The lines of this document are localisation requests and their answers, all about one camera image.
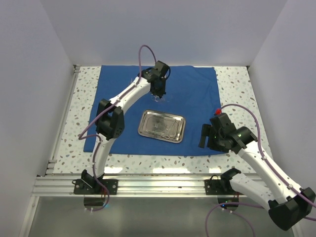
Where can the steel instrument tray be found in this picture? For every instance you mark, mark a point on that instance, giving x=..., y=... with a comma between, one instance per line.
x=162, y=126

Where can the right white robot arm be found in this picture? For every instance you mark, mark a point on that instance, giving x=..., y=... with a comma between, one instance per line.
x=286, y=201

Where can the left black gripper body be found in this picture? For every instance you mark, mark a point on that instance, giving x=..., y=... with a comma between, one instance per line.
x=160, y=90

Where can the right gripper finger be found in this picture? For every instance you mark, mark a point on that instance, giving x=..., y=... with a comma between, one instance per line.
x=206, y=130
x=203, y=142

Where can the aluminium mounting rail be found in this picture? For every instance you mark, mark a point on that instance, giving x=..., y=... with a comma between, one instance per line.
x=130, y=185

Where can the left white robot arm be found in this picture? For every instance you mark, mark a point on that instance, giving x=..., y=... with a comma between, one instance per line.
x=109, y=122

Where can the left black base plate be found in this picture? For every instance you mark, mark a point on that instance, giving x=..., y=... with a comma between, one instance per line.
x=81, y=188

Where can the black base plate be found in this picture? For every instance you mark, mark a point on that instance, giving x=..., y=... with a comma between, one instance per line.
x=81, y=188
x=216, y=186

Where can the steel surgical scissors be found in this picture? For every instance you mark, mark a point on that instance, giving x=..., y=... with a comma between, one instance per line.
x=158, y=99

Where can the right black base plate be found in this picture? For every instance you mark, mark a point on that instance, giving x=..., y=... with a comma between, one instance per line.
x=216, y=186

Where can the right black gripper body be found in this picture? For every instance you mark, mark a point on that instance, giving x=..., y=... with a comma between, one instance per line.
x=216, y=142

